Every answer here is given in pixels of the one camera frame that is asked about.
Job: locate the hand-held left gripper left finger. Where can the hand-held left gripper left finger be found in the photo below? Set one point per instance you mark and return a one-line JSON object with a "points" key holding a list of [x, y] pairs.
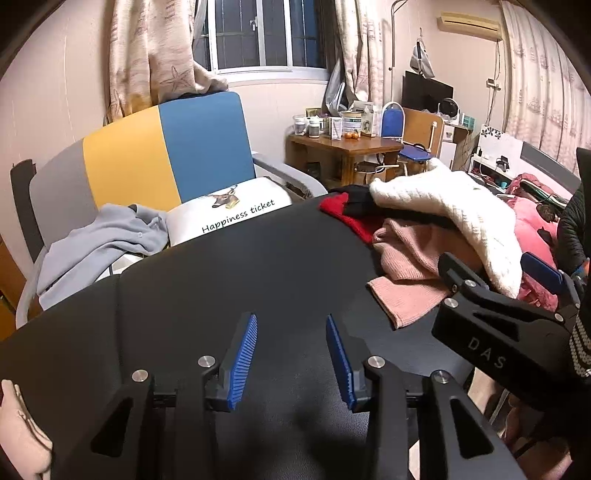
{"points": [[240, 364]]}

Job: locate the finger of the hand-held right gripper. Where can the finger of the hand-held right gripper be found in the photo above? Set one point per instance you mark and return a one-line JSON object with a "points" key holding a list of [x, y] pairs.
{"points": [[455, 274], [542, 272]]}

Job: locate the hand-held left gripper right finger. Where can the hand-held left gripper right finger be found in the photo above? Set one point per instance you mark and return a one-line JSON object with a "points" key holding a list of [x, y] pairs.
{"points": [[340, 364]]}

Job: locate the white knit sweater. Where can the white knit sweater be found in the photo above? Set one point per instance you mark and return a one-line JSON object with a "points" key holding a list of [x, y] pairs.
{"points": [[443, 198]]}

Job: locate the pink knit sweater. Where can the pink knit sweater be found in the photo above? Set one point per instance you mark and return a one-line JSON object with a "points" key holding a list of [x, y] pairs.
{"points": [[406, 258]]}

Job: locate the pink blanket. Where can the pink blanket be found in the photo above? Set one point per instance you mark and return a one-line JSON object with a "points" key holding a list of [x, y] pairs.
{"points": [[531, 221]]}

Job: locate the white bedside shelf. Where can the white bedside shelf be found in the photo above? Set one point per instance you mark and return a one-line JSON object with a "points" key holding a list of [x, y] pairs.
{"points": [[489, 168]]}

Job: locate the grey bed headboard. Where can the grey bed headboard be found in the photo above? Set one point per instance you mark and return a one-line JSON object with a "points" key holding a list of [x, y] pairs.
{"points": [[549, 159]]}

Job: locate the red and black garment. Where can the red and black garment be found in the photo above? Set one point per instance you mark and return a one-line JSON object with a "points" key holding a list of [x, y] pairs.
{"points": [[339, 207]]}

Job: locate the brown paper bag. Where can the brown paper bag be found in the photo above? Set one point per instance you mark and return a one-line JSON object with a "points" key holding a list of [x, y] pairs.
{"points": [[367, 173]]}

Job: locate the white flower print box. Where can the white flower print box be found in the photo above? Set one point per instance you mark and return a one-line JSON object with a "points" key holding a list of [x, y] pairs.
{"points": [[501, 141]]}

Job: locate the white deer print pillow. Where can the white deer print pillow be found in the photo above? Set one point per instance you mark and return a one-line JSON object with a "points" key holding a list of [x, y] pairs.
{"points": [[217, 217]]}

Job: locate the light wooden board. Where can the light wooden board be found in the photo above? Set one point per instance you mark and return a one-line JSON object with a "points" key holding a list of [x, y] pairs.
{"points": [[420, 127]]}

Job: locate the blue folding chair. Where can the blue folding chair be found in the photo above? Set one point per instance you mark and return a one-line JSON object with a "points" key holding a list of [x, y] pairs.
{"points": [[392, 122]]}

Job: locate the wooden side table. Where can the wooden side table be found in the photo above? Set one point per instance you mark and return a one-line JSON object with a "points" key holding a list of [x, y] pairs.
{"points": [[351, 145]]}

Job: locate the small round fan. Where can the small round fan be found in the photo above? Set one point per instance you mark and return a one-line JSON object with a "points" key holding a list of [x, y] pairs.
{"points": [[447, 108]]}

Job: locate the white carton box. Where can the white carton box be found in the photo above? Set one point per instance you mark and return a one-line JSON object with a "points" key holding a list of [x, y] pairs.
{"points": [[370, 121]]}

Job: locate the white label tin can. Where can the white label tin can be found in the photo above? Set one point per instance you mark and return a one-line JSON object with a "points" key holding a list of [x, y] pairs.
{"points": [[352, 123]]}

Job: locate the black monitor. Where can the black monitor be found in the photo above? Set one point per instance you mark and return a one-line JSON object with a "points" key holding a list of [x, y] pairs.
{"points": [[425, 92]]}

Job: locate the beige patterned curtain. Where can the beige patterned curtain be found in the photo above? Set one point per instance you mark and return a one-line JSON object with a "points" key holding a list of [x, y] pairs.
{"points": [[535, 83], [364, 46]]}

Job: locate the grey hoodie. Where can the grey hoodie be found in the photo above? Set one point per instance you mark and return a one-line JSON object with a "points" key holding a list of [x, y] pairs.
{"points": [[83, 249]]}

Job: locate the glass jar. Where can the glass jar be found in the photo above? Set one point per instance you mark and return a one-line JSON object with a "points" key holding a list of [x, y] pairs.
{"points": [[300, 126]]}

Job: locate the hanging grey bag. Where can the hanging grey bag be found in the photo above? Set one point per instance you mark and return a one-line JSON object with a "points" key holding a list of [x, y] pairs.
{"points": [[421, 60]]}

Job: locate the metal pole stand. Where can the metal pole stand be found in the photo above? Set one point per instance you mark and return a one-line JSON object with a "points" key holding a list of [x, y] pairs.
{"points": [[392, 55]]}

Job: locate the pale pink cloth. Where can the pale pink cloth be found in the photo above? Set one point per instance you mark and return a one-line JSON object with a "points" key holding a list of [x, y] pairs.
{"points": [[21, 434]]}

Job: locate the grey yellow blue armchair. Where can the grey yellow blue armchair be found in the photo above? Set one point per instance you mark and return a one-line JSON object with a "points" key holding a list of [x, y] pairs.
{"points": [[129, 161]]}

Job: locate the black upright panel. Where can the black upright panel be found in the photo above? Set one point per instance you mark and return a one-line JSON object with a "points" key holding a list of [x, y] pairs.
{"points": [[23, 198]]}

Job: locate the beige starfish print curtain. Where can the beige starfish print curtain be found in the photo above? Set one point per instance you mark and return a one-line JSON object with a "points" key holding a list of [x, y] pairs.
{"points": [[147, 55]]}

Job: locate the wall socket box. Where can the wall socket box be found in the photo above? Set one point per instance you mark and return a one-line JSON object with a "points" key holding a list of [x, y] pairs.
{"points": [[494, 84]]}

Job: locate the wall air conditioner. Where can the wall air conditioner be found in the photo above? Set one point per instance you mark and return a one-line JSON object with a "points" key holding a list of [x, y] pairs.
{"points": [[468, 23]]}

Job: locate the window with white frame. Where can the window with white frame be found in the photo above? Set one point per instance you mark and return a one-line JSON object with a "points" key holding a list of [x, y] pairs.
{"points": [[258, 32]]}

